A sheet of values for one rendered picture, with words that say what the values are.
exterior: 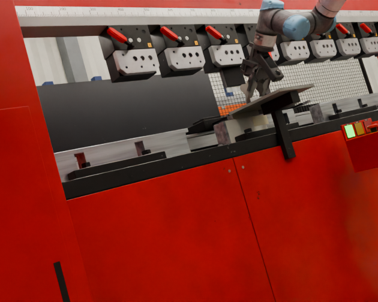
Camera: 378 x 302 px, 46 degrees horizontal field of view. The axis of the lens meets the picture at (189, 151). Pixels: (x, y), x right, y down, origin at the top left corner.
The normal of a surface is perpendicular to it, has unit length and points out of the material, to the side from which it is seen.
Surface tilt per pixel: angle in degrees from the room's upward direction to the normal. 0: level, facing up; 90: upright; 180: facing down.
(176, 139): 90
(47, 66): 90
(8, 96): 90
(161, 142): 90
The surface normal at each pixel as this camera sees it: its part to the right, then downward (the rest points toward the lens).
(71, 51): 0.62, -0.24
